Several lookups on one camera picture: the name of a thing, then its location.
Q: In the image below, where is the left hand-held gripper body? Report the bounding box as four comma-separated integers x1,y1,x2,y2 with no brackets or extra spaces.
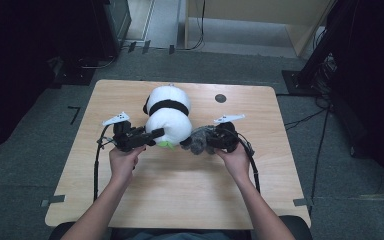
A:
101,111,148,153

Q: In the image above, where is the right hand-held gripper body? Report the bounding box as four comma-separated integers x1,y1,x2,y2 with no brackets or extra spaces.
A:
209,113,247,154

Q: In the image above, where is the grey knitted cloth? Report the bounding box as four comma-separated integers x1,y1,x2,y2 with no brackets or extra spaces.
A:
188,124,220,156

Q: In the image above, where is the panda plush toy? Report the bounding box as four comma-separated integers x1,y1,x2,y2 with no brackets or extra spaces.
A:
142,83,194,150

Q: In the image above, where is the person's left hand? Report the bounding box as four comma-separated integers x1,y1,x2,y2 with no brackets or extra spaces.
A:
109,144,147,188

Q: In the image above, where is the person's right hand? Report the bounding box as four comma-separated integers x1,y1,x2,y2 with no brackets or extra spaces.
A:
214,143,252,183

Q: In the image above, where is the black tape corner mark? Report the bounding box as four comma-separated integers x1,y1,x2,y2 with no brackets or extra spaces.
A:
67,105,82,126

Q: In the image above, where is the grey tape strip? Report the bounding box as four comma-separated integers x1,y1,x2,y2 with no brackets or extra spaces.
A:
40,194,66,208
292,197,314,208

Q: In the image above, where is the black equipment cabinet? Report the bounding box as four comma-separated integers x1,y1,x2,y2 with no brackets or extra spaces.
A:
89,0,133,62

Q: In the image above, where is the black metal stand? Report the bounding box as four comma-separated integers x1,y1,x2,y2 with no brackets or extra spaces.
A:
281,0,361,98

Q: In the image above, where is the light wooden cabinet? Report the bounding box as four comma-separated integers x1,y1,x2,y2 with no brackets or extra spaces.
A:
183,0,338,58

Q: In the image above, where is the right hand-held gripper black cable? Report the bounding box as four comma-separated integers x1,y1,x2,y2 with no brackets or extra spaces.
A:
233,131,262,194

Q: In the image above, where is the hand-held gripper black cable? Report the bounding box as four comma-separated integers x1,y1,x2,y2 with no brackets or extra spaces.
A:
93,124,116,203
233,131,262,194

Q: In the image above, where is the left hand-held gripper black cable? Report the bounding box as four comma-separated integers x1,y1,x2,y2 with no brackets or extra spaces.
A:
93,124,116,203

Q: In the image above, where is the black floor base plate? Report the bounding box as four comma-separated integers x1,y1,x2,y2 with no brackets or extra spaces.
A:
50,56,96,88

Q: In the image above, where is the black floor cable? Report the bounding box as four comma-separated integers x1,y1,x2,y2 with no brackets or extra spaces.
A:
283,94,333,214

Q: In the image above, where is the black hanging cable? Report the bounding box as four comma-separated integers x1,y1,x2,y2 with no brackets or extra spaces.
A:
176,0,207,52

